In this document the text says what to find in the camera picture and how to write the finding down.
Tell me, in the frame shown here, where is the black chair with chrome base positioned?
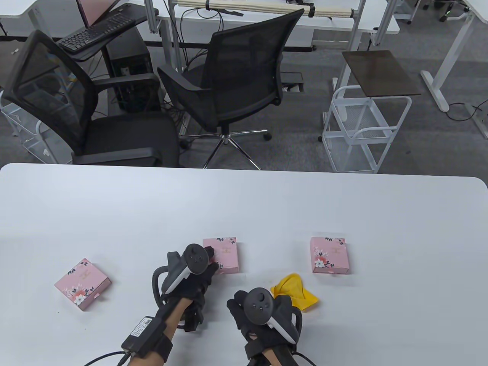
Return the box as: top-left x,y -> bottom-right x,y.
157,8 -> 305,170

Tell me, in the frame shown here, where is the white desk with angled leg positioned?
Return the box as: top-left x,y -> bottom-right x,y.
420,0 -> 488,139

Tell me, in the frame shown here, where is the person's left hand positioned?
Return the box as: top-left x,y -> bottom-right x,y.
162,246 -> 220,306

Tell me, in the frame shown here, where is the floor power box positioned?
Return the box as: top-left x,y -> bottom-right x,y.
281,72 -> 305,93

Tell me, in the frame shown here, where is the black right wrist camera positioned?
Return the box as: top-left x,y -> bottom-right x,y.
244,339 -> 268,365

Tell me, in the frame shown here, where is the black floor cable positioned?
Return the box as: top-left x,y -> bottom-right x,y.
446,101 -> 484,122

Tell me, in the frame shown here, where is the white wire cart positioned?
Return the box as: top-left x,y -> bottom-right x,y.
0,91 -> 74,165
319,85 -> 413,174

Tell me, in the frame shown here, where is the person's left forearm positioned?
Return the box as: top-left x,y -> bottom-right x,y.
128,297 -> 191,366

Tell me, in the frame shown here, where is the black mesh office chair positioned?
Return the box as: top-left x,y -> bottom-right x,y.
1,30 -> 180,167

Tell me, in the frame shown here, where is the black left forearm module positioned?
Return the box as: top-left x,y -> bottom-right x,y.
121,315 -> 173,360

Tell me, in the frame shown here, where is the pink floral jewelry box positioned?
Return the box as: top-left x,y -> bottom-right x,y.
203,237 -> 240,275
310,236 -> 350,275
55,258 -> 111,312

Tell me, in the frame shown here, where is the person's right hand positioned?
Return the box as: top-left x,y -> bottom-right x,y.
227,291 -> 300,349

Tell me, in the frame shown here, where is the brown board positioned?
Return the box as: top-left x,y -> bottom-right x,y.
342,50 -> 422,97

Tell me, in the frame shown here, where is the grey hand controller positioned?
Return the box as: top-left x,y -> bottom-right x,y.
243,288 -> 303,344
152,244 -> 210,305

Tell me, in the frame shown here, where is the black computer tower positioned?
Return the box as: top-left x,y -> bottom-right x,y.
105,27 -> 161,113

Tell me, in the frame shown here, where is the person's right forearm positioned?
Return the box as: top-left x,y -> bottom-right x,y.
262,345 -> 283,366

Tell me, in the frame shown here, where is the black keyboard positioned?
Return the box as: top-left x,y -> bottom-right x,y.
57,13 -> 137,53

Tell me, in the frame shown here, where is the yellow cleaning cloth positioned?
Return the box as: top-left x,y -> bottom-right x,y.
271,273 -> 320,314

